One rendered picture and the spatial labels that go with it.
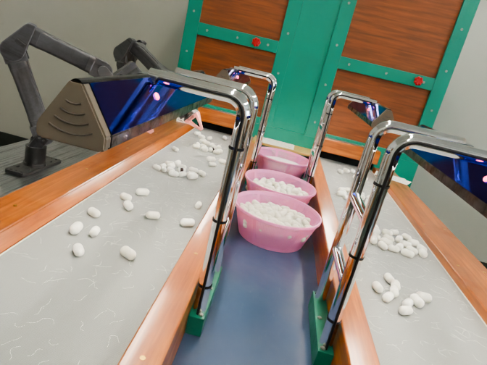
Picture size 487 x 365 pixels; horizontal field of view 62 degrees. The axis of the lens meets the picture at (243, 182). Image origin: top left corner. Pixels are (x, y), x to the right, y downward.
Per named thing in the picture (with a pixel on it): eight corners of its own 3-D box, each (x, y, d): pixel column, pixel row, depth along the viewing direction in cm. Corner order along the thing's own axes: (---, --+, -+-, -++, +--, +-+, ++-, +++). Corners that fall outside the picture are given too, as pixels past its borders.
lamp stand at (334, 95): (301, 198, 165) (333, 89, 152) (300, 184, 184) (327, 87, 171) (346, 209, 164) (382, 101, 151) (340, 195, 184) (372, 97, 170)
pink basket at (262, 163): (275, 185, 174) (280, 164, 171) (240, 164, 194) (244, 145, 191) (317, 185, 190) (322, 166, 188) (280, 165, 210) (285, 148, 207)
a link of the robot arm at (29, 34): (113, 64, 135) (14, 14, 120) (116, 67, 128) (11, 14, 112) (98, 96, 137) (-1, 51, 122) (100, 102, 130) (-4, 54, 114)
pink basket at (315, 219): (221, 242, 111) (228, 211, 108) (234, 209, 137) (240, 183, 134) (315, 268, 110) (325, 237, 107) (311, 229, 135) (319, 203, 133)
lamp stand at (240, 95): (101, 310, 75) (135, 65, 61) (140, 260, 94) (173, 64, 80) (199, 337, 74) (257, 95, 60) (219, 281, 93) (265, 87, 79)
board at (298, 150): (251, 142, 204) (252, 140, 203) (254, 137, 218) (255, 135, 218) (315, 158, 202) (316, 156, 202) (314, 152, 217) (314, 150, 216)
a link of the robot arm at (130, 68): (143, 76, 141) (121, 46, 135) (148, 80, 134) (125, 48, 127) (117, 95, 140) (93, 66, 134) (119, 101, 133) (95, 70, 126)
